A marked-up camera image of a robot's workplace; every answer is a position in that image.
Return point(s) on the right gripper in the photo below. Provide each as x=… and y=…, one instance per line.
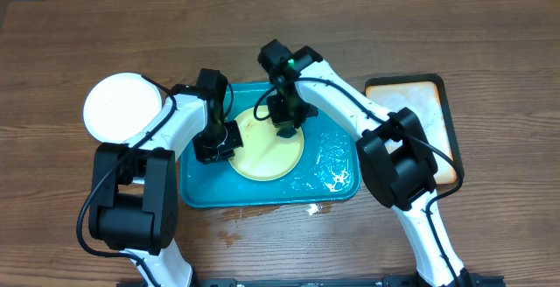
x=285, y=120

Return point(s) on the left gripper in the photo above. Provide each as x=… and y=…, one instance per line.
x=205, y=157

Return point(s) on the green yellow sponge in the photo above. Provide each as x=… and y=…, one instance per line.
x=287, y=132

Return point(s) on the yellow-green plate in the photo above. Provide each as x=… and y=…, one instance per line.
x=265, y=155

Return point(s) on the white plate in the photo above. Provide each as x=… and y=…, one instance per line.
x=120, y=106

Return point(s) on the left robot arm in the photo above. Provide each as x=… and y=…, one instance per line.
x=133, y=209

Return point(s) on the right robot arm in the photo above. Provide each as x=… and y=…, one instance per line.
x=397, y=163

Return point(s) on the teal plastic tray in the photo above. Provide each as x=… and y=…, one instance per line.
x=328, y=170

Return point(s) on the black baking tray with suds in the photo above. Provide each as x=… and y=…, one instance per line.
x=425, y=95

